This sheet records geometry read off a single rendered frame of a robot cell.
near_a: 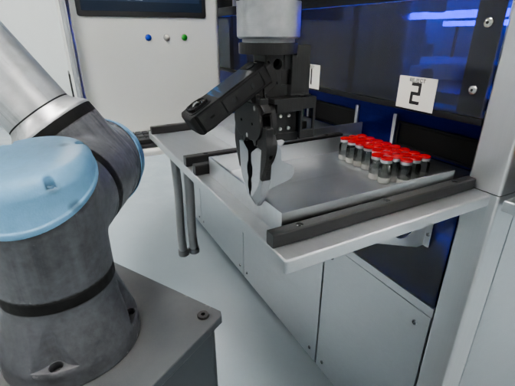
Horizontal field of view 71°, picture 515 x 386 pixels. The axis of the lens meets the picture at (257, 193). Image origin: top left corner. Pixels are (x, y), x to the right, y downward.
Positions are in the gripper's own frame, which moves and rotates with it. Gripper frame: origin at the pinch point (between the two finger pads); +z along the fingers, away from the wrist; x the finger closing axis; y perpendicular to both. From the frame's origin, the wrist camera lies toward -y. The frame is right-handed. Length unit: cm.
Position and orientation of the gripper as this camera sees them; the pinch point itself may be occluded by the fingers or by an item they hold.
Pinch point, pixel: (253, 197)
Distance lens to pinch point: 50.6
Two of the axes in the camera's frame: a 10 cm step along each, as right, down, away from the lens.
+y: 8.8, -1.9, 4.3
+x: -4.7, -3.6, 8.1
